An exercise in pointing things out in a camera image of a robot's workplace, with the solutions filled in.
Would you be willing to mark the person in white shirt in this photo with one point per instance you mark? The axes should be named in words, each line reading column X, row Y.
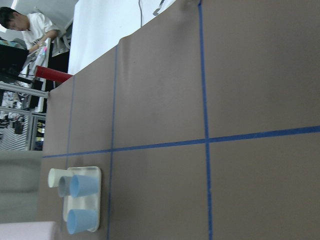
column 35, row 28

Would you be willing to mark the blue plastic cup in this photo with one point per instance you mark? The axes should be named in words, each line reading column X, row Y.
column 83, row 185
column 80, row 220

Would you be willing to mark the blue plastic cup front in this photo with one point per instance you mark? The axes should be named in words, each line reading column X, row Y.
column 80, row 220

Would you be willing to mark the cream plastic tray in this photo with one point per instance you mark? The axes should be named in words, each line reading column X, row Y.
column 90, row 202

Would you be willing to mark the grey plastic cup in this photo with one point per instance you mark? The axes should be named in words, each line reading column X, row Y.
column 64, row 186

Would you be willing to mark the pink plastic cup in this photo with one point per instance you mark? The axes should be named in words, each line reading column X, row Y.
column 43, row 230

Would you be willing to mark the cream plastic cup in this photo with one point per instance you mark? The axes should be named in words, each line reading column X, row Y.
column 54, row 176

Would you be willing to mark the red cylinder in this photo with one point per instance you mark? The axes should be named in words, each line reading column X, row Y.
column 51, row 74

